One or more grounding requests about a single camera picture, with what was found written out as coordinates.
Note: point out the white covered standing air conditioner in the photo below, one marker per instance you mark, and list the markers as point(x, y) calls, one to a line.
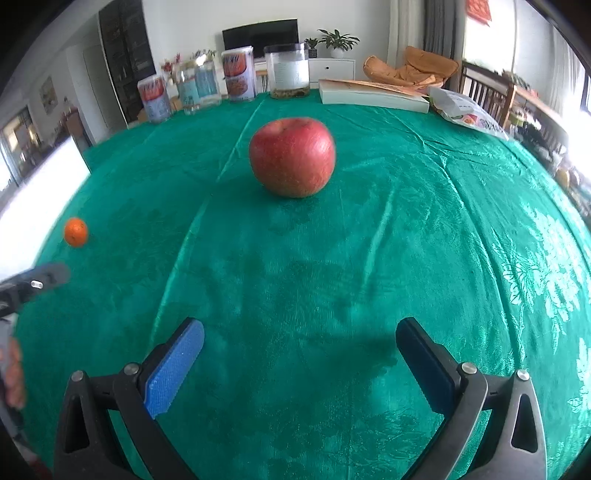
point(406, 27)

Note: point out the white cardboard box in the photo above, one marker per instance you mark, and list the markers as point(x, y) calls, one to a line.
point(51, 180)

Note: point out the clear jar with black lid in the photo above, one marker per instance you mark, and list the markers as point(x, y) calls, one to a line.
point(287, 71)

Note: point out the red wall hanging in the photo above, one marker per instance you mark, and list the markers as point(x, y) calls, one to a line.
point(478, 9)

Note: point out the wooden dining table and chairs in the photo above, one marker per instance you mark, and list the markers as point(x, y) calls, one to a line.
point(64, 127)

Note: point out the small potted plant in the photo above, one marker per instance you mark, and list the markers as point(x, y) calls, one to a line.
point(312, 47)

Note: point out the black television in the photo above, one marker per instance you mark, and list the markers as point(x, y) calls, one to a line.
point(261, 33)

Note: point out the red flower plant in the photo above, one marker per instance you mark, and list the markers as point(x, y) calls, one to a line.
point(170, 64)

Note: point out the white television cabinet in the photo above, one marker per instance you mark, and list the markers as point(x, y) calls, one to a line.
point(332, 69)

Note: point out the flat white and orange box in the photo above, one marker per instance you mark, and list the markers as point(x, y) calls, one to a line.
point(369, 97)

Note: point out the orange lounge chair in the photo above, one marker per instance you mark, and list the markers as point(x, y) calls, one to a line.
point(415, 69)

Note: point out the dark glass display cabinet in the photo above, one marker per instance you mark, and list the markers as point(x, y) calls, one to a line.
point(124, 60)

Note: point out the grey curtain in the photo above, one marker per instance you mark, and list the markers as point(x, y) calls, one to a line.
point(443, 27)

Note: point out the white plastic bag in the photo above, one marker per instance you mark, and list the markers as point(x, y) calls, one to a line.
point(461, 110)

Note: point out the clear jar with blue label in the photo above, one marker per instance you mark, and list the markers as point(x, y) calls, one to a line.
point(198, 90)

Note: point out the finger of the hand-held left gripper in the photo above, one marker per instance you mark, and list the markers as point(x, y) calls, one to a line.
point(41, 281)

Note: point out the person's left hand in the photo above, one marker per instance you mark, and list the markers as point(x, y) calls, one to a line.
point(13, 374)

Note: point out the red apple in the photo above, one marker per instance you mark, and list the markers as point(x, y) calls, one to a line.
point(292, 157)

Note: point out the green tablecloth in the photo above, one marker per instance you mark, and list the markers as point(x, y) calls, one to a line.
point(300, 277)

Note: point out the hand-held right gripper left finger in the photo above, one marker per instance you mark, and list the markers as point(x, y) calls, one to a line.
point(173, 369)

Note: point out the green leafy plant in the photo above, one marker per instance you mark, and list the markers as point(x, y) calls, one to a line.
point(204, 55)

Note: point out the red label tin can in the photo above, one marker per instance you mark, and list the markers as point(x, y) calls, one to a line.
point(238, 74)
point(153, 99)

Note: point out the large green potted plant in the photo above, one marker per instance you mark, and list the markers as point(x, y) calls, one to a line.
point(338, 41)

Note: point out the framed wall picture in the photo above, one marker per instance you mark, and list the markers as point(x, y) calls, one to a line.
point(47, 94)

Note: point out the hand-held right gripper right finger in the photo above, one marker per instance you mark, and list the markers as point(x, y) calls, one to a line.
point(427, 364)

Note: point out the dark wooden bench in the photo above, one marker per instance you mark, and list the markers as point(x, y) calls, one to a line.
point(489, 97)

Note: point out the small orange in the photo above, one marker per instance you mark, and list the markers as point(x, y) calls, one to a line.
point(76, 232)

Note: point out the white sheer curtain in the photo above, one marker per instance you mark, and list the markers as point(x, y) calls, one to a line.
point(565, 74)

